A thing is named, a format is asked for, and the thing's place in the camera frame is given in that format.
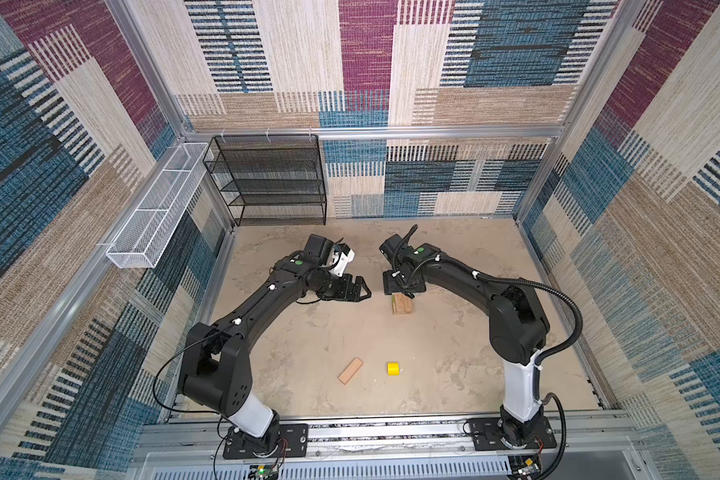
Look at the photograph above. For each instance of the black wire mesh shelf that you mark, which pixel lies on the black wire mesh shelf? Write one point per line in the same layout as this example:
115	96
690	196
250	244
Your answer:
267	180

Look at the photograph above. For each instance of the white wire mesh basket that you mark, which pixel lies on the white wire mesh basket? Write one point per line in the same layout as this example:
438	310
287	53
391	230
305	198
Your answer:
141	242

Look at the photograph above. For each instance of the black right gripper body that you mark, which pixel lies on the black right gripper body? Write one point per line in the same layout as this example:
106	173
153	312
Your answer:
400	284

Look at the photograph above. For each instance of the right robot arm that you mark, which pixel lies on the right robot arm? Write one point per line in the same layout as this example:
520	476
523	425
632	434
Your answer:
518	326

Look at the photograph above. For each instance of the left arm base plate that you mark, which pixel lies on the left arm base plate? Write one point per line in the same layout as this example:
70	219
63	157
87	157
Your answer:
288	440

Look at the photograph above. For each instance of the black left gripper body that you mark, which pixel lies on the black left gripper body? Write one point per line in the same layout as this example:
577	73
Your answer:
336	288

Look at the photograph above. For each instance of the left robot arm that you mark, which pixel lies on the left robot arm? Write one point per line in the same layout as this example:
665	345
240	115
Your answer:
216	369

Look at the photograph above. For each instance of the yellow cylinder block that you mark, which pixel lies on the yellow cylinder block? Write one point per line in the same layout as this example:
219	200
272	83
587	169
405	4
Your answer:
393	369

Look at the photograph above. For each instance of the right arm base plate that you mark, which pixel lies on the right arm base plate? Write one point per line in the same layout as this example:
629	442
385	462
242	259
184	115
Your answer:
489	434

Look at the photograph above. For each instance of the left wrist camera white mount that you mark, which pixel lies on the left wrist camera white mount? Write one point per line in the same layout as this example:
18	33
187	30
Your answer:
342	255

